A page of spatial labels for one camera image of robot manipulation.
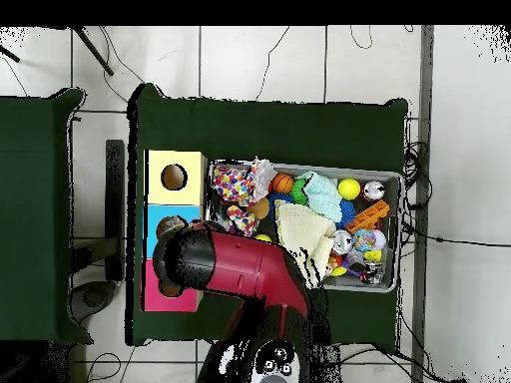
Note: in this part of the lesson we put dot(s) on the dark green side-table cloth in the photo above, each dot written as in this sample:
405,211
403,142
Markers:
32,199

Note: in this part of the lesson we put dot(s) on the shallow silver mesh bin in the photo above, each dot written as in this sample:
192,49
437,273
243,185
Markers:
351,283

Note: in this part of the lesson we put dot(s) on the black tripod leg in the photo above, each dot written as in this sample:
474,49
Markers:
10,54
94,50

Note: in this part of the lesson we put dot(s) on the mint green waffle cloth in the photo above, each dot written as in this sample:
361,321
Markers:
321,193

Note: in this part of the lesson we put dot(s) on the silver drink can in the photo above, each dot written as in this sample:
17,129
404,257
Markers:
374,190
342,241

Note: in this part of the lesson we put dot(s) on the large polka dot cloth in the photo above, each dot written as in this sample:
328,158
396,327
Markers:
233,183

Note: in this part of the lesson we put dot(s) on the green spiky ball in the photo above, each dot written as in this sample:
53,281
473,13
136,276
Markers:
298,191

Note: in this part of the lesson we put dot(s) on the clear plastic packet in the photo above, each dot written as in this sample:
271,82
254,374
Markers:
173,225

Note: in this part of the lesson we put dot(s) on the orange plastic grid tray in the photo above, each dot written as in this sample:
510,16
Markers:
367,217

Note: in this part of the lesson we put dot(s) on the orange toy basketball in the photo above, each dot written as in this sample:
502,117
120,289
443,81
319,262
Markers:
282,182

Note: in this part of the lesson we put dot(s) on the blue spiky ball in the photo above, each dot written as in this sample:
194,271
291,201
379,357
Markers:
275,198
347,211

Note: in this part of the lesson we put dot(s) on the wooden three-hole box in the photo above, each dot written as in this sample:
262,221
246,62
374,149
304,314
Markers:
191,159

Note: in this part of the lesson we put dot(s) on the black flat panel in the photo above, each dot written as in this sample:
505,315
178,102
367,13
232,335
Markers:
115,179

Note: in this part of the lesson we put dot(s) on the small polka dot cloth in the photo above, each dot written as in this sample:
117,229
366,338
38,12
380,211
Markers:
243,218

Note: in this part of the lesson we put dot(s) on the blue globe ball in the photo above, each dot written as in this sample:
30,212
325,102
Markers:
364,239

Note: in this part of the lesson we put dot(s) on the dark green tablecloth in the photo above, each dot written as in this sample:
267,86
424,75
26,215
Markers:
279,131

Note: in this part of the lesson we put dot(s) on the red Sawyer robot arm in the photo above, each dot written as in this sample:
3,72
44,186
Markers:
247,263

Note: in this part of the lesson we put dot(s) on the cream waffle cloth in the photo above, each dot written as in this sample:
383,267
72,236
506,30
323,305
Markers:
303,227

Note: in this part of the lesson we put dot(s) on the yellow foam ball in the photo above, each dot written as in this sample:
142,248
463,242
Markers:
263,238
349,188

